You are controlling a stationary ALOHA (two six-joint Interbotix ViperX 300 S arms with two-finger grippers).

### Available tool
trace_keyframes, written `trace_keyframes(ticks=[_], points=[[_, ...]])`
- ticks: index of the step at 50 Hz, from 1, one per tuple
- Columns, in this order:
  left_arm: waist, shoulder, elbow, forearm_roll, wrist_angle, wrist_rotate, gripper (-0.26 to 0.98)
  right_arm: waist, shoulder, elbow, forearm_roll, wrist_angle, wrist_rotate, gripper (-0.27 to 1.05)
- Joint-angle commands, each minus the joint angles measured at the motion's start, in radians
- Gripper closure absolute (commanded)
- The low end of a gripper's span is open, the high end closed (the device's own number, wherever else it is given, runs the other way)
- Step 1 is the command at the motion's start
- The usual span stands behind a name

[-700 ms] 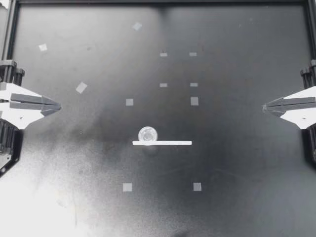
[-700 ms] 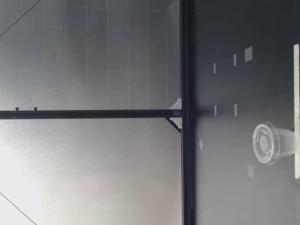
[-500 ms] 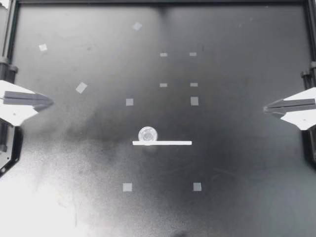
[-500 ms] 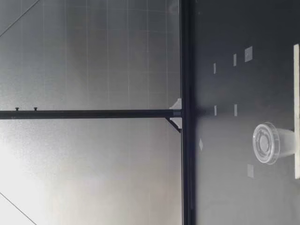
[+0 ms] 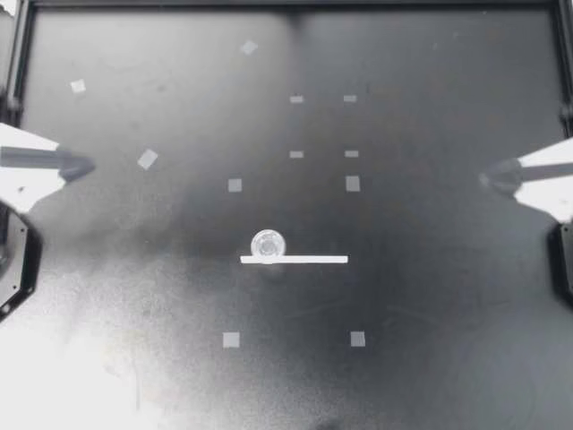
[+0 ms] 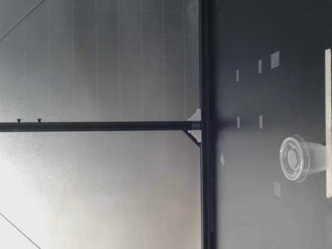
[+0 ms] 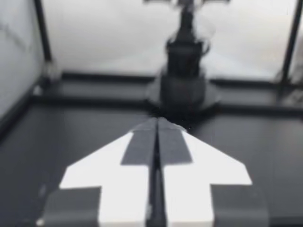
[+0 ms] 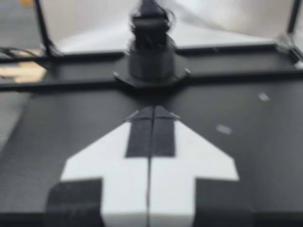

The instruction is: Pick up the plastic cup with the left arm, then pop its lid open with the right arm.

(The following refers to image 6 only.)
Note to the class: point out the clear plastic cup with lid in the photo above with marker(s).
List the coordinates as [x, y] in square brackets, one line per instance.
[298, 158]

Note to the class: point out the white frame corner bracket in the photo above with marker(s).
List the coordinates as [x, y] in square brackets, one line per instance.
[194, 135]
[195, 116]

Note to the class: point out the black frame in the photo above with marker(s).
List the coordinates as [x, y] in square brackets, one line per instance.
[207, 77]

